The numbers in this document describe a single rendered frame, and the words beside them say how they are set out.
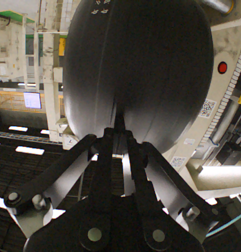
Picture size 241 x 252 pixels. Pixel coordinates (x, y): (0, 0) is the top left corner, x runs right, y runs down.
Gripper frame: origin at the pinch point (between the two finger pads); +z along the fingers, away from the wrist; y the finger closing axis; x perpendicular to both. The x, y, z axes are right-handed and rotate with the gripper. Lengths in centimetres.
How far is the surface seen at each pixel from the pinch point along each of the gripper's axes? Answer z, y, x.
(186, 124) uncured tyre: 3.7, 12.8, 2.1
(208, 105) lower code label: 23.0, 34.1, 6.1
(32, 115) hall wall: 949, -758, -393
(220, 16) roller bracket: 15.9, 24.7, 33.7
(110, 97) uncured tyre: 2.6, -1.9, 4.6
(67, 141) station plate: 56, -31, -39
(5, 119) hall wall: 921, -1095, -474
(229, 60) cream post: 20.3, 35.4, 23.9
